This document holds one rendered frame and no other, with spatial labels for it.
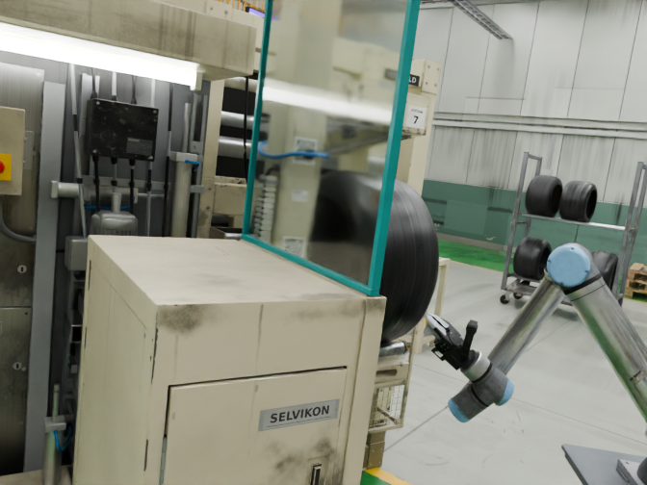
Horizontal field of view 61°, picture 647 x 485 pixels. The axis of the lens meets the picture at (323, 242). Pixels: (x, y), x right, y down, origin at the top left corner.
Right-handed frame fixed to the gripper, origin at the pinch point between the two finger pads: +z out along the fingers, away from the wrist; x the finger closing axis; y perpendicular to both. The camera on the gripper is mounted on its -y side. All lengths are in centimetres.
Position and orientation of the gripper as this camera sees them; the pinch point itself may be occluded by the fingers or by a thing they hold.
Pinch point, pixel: (428, 315)
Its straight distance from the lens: 182.3
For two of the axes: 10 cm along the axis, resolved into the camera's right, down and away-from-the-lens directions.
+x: 3.6, -4.2, 8.3
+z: -7.3, -6.8, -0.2
